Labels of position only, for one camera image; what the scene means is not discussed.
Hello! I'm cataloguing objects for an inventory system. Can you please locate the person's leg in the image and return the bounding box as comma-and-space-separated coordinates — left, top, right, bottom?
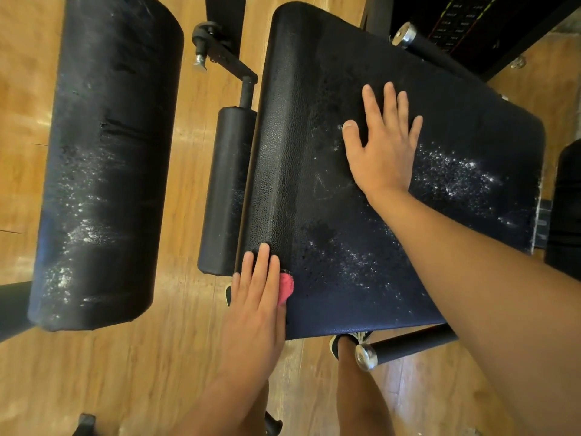
238, 384, 272, 436
336, 339, 396, 436

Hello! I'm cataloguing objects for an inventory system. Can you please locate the person's left hand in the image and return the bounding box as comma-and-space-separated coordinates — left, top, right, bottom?
220, 242, 288, 396

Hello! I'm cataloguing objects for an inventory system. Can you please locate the person's right hand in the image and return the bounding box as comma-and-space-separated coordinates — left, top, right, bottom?
342, 81, 424, 207

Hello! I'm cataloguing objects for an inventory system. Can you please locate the person's left leg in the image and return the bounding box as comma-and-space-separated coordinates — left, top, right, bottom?
238, 384, 272, 436

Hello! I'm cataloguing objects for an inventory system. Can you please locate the pink cleaning cloth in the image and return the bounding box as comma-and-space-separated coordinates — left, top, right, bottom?
278, 272, 296, 307

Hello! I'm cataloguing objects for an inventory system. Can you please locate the person's right leg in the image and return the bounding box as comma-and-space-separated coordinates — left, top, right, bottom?
336, 339, 396, 436

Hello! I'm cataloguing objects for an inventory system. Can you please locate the person's right forearm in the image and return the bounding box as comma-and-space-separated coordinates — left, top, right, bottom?
367, 188, 581, 436

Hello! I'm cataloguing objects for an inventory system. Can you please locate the person's right black shoe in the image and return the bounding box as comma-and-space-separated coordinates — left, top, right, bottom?
329, 331, 373, 362

